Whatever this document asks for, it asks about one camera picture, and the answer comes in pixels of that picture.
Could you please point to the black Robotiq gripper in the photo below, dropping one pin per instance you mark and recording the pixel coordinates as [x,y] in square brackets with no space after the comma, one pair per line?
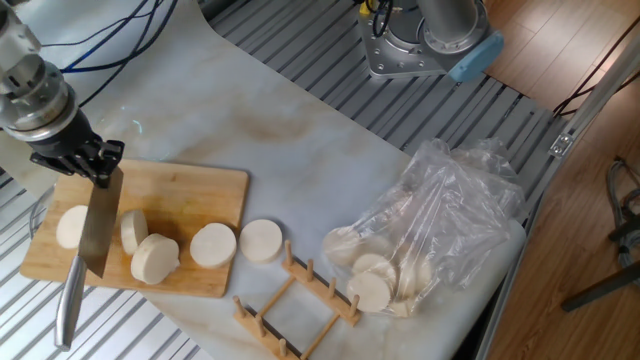
[67,147]

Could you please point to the steel cleaver knife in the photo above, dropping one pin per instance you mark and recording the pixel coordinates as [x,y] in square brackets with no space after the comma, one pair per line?
[100,225]

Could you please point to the large white radish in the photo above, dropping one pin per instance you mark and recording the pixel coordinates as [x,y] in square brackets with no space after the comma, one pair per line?
[70,227]

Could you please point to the white radish slice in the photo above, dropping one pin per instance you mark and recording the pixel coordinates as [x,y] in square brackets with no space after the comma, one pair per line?
[369,292]
[402,307]
[132,232]
[213,246]
[375,265]
[415,277]
[261,241]
[342,247]
[156,260]

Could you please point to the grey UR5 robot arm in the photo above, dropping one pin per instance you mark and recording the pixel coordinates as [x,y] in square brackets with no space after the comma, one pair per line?
[35,105]

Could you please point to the bamboo cutting board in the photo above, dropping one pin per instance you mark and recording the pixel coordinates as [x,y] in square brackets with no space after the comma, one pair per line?
[200,200]

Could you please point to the wooden peg rack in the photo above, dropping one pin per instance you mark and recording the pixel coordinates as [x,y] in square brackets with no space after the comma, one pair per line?
[320,289]

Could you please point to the small yellow object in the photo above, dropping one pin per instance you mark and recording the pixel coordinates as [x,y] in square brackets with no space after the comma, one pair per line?
[366,6]

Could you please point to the clear plastic bag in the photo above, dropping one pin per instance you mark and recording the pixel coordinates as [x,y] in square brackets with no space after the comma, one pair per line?
[450,210]

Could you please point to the black metal stand leg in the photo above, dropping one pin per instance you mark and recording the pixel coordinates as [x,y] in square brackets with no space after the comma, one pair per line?
[600,287]

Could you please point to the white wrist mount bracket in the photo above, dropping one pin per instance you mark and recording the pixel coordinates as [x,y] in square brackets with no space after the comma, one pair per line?
[17,45]

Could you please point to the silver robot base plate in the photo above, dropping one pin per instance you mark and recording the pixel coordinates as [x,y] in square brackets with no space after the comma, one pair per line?
[385,50]

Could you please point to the silver corner bracket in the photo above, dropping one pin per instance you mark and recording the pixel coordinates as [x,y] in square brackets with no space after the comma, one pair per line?
[560,145]

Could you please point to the aluminium frame beam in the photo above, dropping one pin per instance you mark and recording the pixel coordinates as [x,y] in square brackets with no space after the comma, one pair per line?
[600,97]

